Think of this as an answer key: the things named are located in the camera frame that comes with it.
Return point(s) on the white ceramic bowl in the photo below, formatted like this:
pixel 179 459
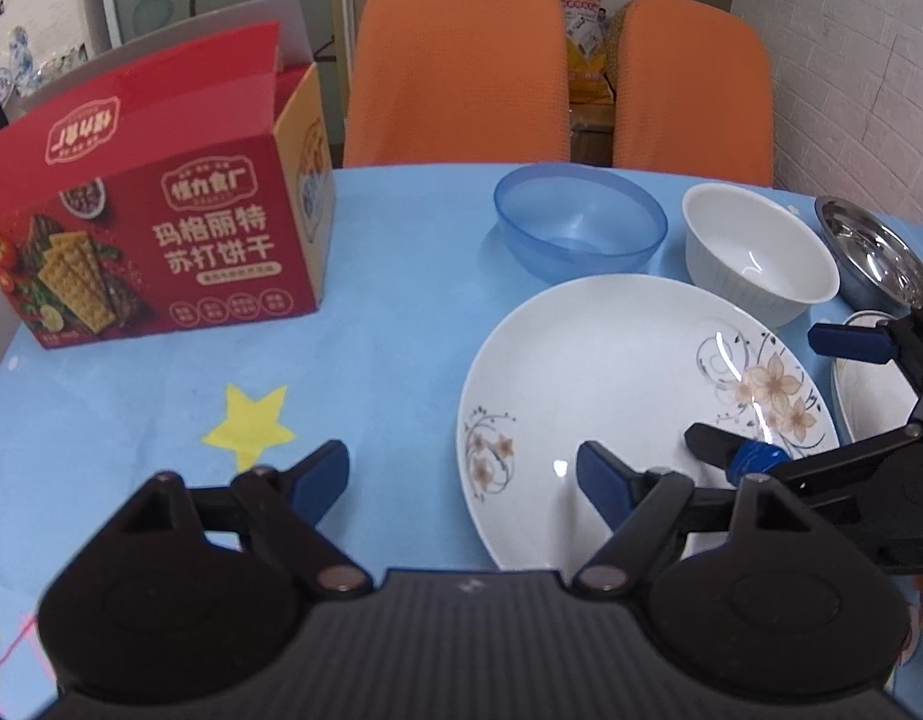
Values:
pixel 738 240

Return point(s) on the small white plate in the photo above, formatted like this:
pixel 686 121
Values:
pixel 873 397

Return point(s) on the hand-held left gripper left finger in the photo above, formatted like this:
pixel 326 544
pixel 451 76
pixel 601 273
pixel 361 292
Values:
pixel 322 476

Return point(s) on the blue printed tablecloth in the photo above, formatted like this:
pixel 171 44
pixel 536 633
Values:
pixel 394 360

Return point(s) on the red cracker box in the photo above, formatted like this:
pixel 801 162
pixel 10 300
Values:
pixel 169 240

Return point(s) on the yellow snack bag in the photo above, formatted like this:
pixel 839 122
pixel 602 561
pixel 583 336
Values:
pixel 581 52

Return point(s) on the blue plastic bowl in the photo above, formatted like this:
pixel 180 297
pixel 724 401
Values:
pixel 574 217

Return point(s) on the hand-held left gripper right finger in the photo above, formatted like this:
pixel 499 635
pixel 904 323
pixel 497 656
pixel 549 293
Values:
pixel 603 484

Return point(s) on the orange chair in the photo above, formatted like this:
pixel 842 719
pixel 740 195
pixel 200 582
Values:
pixel 454 67
pixel 693 90

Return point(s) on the tan box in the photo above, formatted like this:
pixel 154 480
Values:
pixel 590 131

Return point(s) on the white floral plate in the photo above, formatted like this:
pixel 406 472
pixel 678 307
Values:
pixel 603 367

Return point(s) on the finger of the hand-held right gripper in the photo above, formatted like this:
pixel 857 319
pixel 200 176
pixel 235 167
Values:
pixel 761 459
pixel 851 340

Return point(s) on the stainless steel bowl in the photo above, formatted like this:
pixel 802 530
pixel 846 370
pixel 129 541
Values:
pixel 873 255

